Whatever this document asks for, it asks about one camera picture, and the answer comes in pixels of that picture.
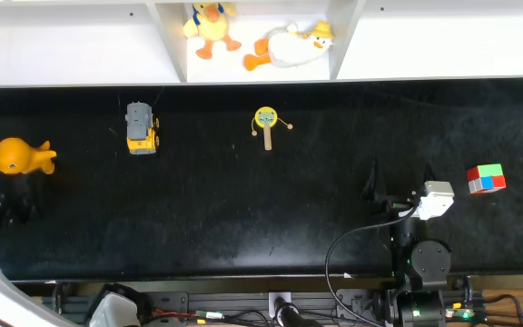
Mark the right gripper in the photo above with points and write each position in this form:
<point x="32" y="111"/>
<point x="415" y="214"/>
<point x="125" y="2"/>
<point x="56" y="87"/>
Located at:
<point x="391" y="203"/>

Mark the many-coloured puzzle cube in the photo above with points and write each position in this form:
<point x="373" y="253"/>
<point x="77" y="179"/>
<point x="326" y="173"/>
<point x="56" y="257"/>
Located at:
<point x="486" y="179"/>

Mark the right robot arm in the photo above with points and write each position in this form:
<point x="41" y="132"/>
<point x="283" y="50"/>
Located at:
<point x="430" y="263"/>

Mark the yellow wooden rattle drum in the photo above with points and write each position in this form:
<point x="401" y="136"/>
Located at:
<point x="267" y="119"/>

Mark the white plush duck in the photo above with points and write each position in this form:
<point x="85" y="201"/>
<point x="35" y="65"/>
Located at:
<point x="291" y="47"/>

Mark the yellow plush duck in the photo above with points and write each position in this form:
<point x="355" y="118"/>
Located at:
<point x="211" y="27"/>

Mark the grey and yellow toy truck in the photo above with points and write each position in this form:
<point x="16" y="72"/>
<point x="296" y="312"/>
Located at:
<point x="140" y="127"/>

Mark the white shelf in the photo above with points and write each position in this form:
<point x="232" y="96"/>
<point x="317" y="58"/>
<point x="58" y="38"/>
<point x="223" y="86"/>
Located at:
<point x="62" y="54"/>

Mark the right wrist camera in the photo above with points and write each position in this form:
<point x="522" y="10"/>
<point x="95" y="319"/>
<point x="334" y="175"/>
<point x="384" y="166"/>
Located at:
<point x="435" y="200"/>

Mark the mounting rail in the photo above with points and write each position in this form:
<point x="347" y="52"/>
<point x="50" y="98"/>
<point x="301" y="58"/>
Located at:
<point x="234" y="302"/>

